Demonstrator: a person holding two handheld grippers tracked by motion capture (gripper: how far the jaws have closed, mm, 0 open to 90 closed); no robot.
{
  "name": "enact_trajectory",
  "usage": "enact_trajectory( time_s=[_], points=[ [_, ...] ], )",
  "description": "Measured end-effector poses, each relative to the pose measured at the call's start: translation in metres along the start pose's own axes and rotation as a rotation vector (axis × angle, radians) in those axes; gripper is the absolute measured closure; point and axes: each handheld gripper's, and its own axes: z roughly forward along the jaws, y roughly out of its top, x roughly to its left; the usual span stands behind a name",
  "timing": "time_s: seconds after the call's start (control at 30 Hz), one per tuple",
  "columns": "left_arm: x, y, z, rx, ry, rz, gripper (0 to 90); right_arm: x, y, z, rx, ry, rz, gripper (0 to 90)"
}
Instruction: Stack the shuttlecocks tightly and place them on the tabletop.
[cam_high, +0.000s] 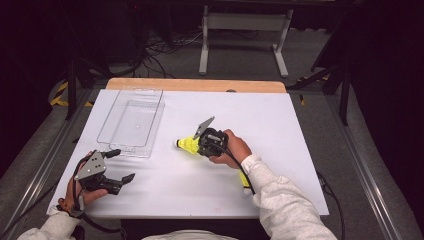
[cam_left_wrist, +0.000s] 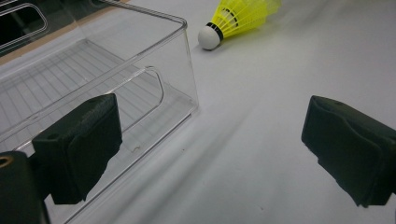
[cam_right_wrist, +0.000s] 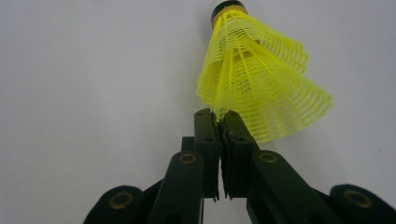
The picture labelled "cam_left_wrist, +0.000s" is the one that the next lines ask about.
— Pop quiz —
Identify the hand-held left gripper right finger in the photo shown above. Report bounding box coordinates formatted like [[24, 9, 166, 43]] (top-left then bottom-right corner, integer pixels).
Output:
[[301, 95, 396, 208]]

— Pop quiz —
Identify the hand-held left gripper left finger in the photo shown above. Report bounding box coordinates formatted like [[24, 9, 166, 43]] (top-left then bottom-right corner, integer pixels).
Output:
[[31, 92, 123, 205]]

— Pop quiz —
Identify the clear plastic box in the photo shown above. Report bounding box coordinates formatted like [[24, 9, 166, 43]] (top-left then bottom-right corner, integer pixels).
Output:
[[0, 0, 200, 224]]

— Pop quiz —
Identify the yellow shuttlecock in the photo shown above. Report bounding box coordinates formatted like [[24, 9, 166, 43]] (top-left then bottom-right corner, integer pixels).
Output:
[[197, 0, 283, 51]]

